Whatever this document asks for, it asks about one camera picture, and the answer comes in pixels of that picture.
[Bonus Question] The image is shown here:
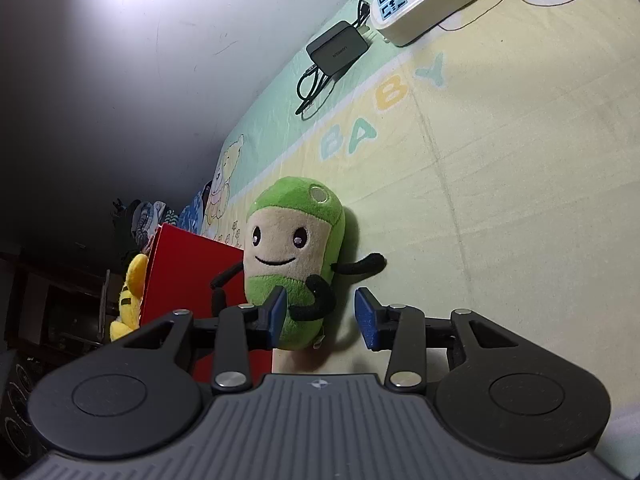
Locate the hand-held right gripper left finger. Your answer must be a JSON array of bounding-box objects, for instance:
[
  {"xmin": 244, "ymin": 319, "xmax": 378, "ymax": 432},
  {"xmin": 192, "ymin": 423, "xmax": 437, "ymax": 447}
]
[{"xmin": 120, "ymin": 287, "xmax": 290, "ymax": 393}]

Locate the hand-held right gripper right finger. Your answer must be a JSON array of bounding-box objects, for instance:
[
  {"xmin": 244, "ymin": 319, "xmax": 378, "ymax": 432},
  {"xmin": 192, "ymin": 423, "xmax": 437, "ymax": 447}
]
[{"xmin": 354, "ymin": 287, "xmax": 521, "ymax": 391}]

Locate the green bean plush toy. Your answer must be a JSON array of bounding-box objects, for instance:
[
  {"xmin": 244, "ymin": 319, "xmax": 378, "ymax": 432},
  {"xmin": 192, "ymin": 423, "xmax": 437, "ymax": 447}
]
[{"xmin": 210, "ymin": 176, "xmax": 388, "ymax": 351}]

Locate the red cardboard box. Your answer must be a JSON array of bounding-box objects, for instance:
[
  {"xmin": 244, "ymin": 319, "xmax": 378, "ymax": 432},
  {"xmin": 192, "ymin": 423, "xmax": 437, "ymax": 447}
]
[{"xmin": 140, "ymin": 224, "xmax": 273, "ymax": 386}]

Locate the yellow tiger plush toy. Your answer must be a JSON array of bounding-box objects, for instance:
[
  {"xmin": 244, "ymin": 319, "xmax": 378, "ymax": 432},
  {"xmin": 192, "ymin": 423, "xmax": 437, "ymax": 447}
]
[{"xmin": 110, "ymin": 252, "xmax": 151, "ymax": 343}]

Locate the cartoon printed desktop cover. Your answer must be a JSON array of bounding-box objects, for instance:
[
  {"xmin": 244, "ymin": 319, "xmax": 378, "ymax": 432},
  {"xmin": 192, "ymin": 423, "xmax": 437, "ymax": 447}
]
[{"xmin": 200, "ymin": 0, "xmax": 640, "ymax": 411}]

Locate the pile of clothes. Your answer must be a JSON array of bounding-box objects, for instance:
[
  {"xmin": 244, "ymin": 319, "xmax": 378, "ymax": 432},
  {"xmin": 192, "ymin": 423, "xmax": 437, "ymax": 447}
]
[{"xmin": 111, "ymin": 197, "xmax": 181, "ymax": 253}]

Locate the dark shelf unit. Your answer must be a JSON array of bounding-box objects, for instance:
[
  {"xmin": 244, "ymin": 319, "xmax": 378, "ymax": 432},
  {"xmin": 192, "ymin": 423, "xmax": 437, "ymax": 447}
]
[{"xmin": 0, "ymin": 247, "xmax": 113, "ymax": 356}]

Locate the black speaker box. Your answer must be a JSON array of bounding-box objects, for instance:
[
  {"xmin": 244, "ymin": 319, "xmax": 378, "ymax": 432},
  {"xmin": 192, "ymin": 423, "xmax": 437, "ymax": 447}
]
[{"xmin": 0, "ymin": 350, "xmax": 56, "ymax": 436}]

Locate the white and blue power strip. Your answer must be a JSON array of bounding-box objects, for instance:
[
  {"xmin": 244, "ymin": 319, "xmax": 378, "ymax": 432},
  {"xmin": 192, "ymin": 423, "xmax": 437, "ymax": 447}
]
[{"xmin": 370, "ymin": 0, "xmax": 518, "ymax": 47}]

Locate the black charger cable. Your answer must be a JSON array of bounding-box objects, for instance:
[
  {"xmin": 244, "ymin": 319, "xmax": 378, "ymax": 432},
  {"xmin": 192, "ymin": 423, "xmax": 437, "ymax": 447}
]
[{"xmin": 295, "ymin": 0, "xmax": 381, "ymax": 118}]

